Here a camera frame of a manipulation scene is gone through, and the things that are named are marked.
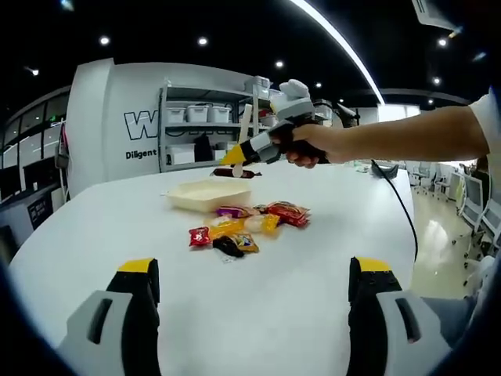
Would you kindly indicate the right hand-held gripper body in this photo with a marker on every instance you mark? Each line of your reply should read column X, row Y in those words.
column 293, row 103

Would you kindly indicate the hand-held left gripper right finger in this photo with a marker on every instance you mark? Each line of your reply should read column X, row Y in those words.
column 391, row 333

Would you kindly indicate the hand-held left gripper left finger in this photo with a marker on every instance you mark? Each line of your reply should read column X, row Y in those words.
column 115, row 333

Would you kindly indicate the long red snack bar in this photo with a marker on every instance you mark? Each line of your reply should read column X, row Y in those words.
column 223, row 172

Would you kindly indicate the purple brown wafer packet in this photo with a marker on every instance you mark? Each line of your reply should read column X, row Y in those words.
column 233, row 212
column 261, row 208

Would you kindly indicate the cream hexagonal food container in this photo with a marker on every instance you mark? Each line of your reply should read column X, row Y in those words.
column 203, row 190

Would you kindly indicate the yellow cake snack packet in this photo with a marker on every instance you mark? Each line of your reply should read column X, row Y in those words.
column 258, row 224
column 225, row 230

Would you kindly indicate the black snack packet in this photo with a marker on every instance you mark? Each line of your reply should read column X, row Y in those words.
column 227, row 246

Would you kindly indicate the small red snack packet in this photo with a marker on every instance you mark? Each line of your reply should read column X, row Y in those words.
column 199, row 236

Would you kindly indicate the person's right hand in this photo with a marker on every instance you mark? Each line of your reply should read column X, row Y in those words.
column 321, row 145

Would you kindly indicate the grey metal shelving rack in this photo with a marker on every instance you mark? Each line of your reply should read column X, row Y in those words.
column 257, row 113
column 162, row 129

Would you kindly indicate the black bag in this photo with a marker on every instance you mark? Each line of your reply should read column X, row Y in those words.
column 203, row 149

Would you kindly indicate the person's blue jeans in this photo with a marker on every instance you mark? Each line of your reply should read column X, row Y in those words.
column 450, row 313

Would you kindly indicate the white cardboard box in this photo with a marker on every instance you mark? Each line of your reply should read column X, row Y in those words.
column 181, row 153

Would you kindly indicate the long ceiling light strip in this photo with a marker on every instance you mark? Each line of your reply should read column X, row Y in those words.
column 377, row 93

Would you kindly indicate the dark reception counter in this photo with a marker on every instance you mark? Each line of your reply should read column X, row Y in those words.
column 15, row 223

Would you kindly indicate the white office chair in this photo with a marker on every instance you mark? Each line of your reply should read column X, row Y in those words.
column 471, row 196

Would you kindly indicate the ceiling air conditioner unit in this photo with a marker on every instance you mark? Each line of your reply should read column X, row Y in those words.
column 434, row 11

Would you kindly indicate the black monitor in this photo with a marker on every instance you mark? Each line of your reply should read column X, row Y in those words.
column 9, row 180
column 37, row 174

